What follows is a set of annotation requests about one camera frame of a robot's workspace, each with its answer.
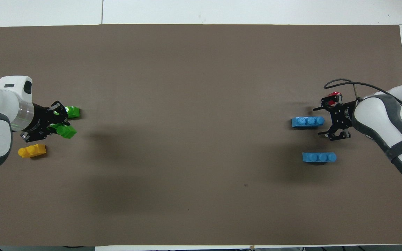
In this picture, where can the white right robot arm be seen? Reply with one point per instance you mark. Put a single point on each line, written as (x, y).
(379, 118)

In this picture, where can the brown table mat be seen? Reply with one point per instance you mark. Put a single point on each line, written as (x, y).
(201, 104)

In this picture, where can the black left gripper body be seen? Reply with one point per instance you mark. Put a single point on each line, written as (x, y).
(40, 119)

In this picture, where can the red one-stud toy brick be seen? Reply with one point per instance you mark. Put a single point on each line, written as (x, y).
(335, 94)

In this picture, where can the green two-stud toy brick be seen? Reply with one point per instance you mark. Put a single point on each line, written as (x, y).
(74, 112)
(67, 132)

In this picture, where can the yellow two-stud toy brick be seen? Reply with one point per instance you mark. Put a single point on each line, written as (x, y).
(35, 150)

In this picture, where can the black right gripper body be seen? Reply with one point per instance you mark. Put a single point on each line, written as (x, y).
(342, 116)

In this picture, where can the blue three-stud toy brick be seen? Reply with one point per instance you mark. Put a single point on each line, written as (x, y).
(318, 158)
(305, 122)

